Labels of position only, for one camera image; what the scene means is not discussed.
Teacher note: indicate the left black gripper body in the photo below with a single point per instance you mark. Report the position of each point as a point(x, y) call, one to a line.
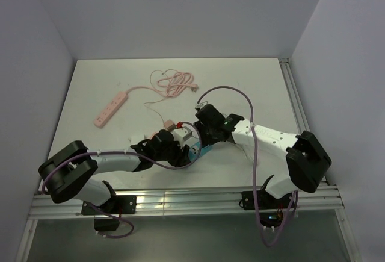
point(172, 152)

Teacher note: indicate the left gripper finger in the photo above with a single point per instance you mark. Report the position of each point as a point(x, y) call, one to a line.
point(180, 163)
point(183, 154)

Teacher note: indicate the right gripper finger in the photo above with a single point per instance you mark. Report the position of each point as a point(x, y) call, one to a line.
point(216, 143)
point(202, 131)

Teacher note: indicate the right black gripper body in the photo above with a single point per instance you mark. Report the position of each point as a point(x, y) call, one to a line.
point(211, 131)

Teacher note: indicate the teal power strip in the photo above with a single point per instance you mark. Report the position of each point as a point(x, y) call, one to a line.
point(196, 152)

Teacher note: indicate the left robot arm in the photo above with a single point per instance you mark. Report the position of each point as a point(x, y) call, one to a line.
point(68, 174)

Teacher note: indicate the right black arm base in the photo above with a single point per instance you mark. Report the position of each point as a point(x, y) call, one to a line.
point(275, 217)

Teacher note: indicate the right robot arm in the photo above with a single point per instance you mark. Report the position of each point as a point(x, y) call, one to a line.
point(306, 161)

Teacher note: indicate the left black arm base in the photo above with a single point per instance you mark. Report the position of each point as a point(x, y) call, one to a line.
point(109, 216)

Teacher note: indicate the brown pink charger plug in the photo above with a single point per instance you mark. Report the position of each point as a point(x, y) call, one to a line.
point(169, 125)

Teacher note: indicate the pink power strip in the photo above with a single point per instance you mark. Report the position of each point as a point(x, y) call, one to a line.
point(110, 109)

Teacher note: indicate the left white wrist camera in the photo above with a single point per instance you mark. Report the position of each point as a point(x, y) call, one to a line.
point(181, 135)

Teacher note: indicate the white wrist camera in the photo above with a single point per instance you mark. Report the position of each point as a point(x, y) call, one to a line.
point(181, 135)
point(200, 105)

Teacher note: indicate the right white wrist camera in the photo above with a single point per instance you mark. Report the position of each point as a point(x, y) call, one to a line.
point(200, 105)

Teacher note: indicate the aluminium front rail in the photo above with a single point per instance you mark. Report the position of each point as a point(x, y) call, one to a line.
point(182, 202)

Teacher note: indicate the aluminium side rail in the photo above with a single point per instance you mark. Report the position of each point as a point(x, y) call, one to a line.
point(300, 116)

